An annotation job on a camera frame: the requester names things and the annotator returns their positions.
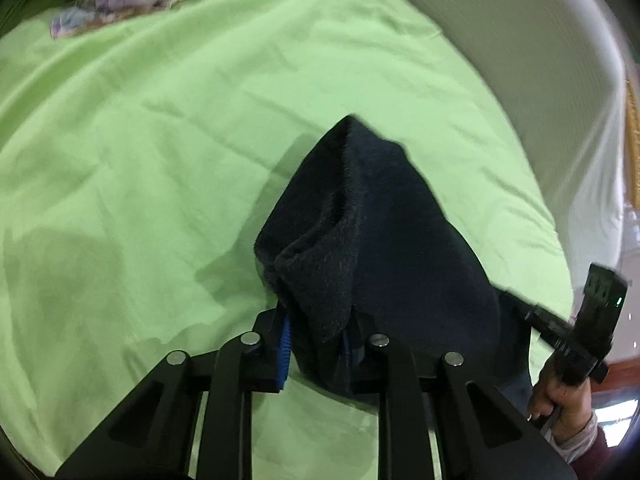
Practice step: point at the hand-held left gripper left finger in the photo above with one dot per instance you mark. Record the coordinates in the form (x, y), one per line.
(283, 355)

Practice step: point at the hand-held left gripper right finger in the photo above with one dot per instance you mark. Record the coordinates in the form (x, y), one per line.
(390, 375)

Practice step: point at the dark navy fleece pants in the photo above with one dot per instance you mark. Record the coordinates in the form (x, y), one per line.
(380, 270)

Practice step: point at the person's right forearm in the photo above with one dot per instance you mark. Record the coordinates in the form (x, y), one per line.
(582, 447)

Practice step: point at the person's right hand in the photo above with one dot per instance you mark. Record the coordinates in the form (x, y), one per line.
(560, 405)

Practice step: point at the light green bed sheet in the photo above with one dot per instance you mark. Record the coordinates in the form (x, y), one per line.
(200, 160)

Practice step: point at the white padded headboard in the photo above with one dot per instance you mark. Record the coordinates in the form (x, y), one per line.
(525, 85)

